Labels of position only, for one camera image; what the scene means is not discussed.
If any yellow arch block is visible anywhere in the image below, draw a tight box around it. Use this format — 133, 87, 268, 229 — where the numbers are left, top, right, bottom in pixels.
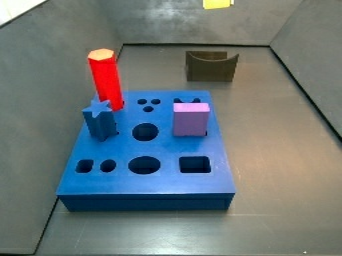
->
203, 0, 235, 10

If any blue shape sorter board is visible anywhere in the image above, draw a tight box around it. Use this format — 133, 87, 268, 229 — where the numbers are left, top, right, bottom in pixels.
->
56, 91, 235, 211

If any black curved fixture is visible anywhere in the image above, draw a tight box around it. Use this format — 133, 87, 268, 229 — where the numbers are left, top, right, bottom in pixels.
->
186, 51, 239, 82

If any purple rectangular block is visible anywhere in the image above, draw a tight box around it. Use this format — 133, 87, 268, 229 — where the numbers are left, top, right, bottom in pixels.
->
173, 103, 210, 136

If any blue star prism block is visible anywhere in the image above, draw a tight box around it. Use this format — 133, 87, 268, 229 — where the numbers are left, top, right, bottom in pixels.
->
82, 100, 118, 142

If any red octagonal prism block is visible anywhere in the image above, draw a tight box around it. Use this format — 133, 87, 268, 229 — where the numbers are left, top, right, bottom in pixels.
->
88, 48, 125, 111

